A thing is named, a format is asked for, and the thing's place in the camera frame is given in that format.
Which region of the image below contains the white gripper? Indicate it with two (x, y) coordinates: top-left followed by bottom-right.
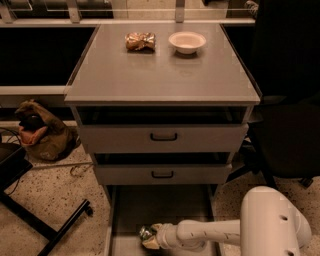
(142, 223), (179, 250)

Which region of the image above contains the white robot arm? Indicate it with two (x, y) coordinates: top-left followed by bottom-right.
(139, 186), (312, 256)

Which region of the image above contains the bottom grey drawer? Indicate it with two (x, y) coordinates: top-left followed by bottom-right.
(104, 185), (224, 256)

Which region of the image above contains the grey drawer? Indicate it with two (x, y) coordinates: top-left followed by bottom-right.
(73, 106), (248, 154)
(95, 153), (232, 185)
(104, 185), (224, 256)

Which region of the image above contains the middle grey drawer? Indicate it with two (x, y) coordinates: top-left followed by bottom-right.
(95, 153), (232, 185)

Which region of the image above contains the top grey drawer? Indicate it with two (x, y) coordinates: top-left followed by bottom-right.
(73, 106), (248, 154)

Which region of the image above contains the grey drawer cabinet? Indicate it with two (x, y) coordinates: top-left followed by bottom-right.
(64, 22), (261, 201)

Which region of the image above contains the brown cloth bag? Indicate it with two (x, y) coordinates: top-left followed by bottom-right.
(15, 100), (77, 161)

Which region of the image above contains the black chair base left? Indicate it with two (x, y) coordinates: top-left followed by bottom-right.
(0, 143), (94, 256)

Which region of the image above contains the black office chair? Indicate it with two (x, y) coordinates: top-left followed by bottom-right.
(228, 0), (320, 188)

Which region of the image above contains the crumpled gold foil bag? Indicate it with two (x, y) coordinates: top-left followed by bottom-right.
(125, 32), (156, 51)

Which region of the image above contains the white bowl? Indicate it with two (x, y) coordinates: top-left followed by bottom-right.
(168, 32), (206, 54)

